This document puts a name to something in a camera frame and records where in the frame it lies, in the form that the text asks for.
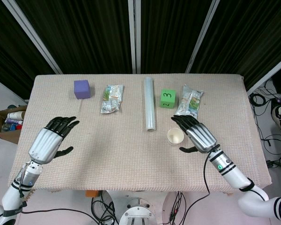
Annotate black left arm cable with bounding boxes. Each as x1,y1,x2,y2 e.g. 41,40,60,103
18,187,100,225

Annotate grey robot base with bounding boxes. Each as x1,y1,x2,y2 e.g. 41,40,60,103
118,196,158,225

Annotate black floor cable bundle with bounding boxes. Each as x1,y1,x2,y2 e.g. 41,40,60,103
247,78,281,170

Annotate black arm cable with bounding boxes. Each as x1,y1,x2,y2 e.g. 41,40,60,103
172,146,220,225
18,187,100,225

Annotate orange block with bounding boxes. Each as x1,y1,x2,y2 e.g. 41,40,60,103
85,190,100,200

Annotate brown cardboard box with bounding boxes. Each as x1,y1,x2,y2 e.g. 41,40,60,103
0,105,28,145

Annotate white paper cup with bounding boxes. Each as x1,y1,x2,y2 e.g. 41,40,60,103
166,127,185,145

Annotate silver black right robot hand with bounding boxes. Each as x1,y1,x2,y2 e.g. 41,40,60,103
170,114,220,154

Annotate crumpled snack bag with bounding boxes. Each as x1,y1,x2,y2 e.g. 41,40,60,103
100,84,125,115
173,84,205,120

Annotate beige waffle tablecloth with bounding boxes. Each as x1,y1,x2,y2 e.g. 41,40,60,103
8,74,272,195

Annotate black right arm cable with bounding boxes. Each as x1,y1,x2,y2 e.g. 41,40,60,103
172,146,220,225

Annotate white frame post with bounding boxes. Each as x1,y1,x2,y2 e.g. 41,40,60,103
7,0,63,75
185,0,220,74
245,53,281,90
127,0,141,74

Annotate white bottle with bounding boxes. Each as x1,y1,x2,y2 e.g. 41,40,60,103
7,111,26,120

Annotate purple foam cube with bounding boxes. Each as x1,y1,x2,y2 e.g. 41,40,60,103
74,80,90,100

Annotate black curtain panel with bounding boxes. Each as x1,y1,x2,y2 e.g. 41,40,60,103
15,0,134,75
140,0,214,74
193,0,281,85
0,0,55,99

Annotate clear cling film roll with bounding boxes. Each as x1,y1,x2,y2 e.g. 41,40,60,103
143,76,156,132

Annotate black cable tangle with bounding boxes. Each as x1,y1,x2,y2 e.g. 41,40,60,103
90,191,119,225

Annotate green numbered foam cube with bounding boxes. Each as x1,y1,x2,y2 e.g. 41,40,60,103
160,89,177,109

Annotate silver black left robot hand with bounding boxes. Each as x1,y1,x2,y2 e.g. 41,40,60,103
28,116,81,165

